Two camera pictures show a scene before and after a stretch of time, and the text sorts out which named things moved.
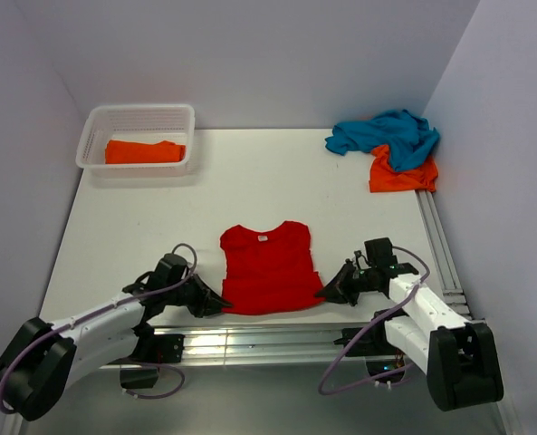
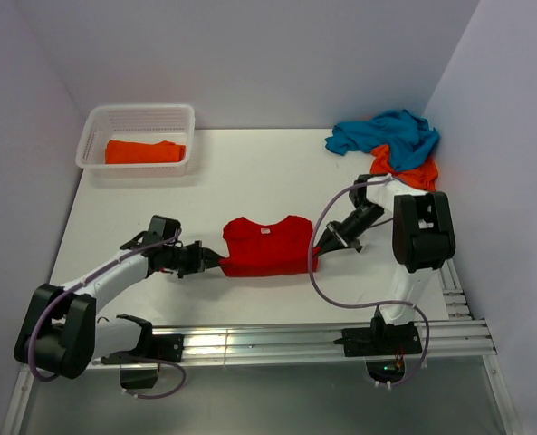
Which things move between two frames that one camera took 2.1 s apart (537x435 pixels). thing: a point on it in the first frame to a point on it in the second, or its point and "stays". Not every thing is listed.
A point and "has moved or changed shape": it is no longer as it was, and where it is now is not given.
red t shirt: x=269 y=270 has moved or changed shape
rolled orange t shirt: x=126 y=152 stays
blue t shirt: x=407 y=137 stays
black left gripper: x=206 y=302 to x=201 y=258
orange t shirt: x=384 y=178 stays
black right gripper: x=339 y=289 to x=330 y=242
